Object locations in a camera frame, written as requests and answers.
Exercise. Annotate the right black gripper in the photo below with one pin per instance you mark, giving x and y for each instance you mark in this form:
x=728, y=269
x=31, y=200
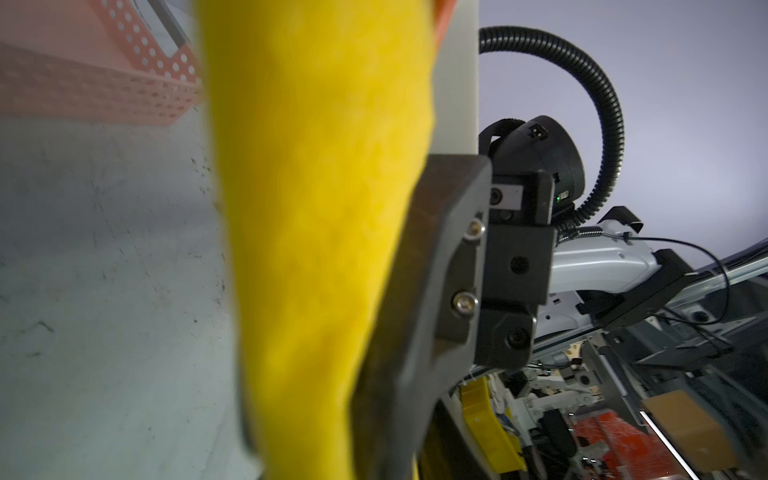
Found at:
x=425, y=333

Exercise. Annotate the pink plastic basket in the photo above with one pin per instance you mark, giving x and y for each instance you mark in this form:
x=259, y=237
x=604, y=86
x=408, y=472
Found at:
x=122, y=62

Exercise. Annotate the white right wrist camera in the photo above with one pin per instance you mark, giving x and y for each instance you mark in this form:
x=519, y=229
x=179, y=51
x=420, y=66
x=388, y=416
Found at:
x=455, y=84

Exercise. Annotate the orange plastic spoon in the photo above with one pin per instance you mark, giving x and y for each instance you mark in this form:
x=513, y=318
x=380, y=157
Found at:
x=442, y=14

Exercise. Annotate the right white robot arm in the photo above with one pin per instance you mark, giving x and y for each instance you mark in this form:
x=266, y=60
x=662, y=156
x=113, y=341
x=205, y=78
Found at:
x=617, y=277

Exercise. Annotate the yellow paper napkin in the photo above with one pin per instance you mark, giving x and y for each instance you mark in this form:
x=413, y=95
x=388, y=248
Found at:
x=321, y=117

